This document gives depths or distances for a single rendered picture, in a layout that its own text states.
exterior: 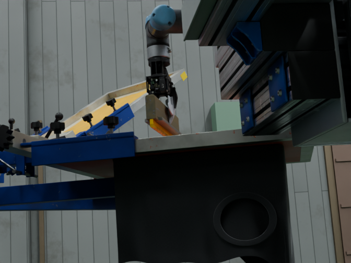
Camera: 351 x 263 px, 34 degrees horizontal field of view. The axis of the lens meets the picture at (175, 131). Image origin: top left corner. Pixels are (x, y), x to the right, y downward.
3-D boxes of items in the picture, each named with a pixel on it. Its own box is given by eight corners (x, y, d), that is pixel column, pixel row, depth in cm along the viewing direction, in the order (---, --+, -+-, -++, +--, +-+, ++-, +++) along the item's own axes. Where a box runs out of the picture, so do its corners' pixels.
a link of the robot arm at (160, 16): (186, 2, 176) (180, 16, 187) (150, 2, 174) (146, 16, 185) (188, 26, 175) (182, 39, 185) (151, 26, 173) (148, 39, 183)
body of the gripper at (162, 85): (145, 94, 181) (143, 58, 183) (152, 100, 189) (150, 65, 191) (169, 91, 179) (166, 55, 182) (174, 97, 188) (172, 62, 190)
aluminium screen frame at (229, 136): (310, 162, 203) (309, 151, 204) (316, 135, 146) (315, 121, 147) (99, 179, 218) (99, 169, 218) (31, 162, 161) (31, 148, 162)
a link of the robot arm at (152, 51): (150, 53, 192) (173, 50, 191) (150, 66, 192) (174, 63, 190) (144, 46, 185) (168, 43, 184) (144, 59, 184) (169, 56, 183)
